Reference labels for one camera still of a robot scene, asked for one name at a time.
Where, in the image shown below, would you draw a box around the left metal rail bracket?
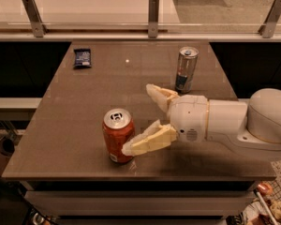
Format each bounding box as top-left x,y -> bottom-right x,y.
22,0 -> 46,38

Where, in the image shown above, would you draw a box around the white table drawer front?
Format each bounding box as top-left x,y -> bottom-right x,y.
25,191 -> 255,217

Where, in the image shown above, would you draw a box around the red coke can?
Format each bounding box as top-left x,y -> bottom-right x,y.
102,108 -> 135,164

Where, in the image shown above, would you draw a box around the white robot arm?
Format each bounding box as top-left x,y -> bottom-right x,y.
122,84 -> 281,161

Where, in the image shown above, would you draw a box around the wire basket with snacks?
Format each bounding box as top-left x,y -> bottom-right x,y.
226,181 -> 281,225

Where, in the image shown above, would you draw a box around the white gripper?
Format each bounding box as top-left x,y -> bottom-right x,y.
122,83 -> 208,157

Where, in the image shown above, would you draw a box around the silver blue energy drink can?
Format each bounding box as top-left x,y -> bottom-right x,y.
175,47 -> 199,93

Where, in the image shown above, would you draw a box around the right metal rail bracket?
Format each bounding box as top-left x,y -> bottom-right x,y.
259,0 -> 281,38

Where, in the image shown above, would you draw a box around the dark round stool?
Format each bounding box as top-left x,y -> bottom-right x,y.
0,137 -> 15,176

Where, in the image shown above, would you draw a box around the blue rxbar blueberry wrapper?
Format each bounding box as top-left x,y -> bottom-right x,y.
74,49 -> 92,68

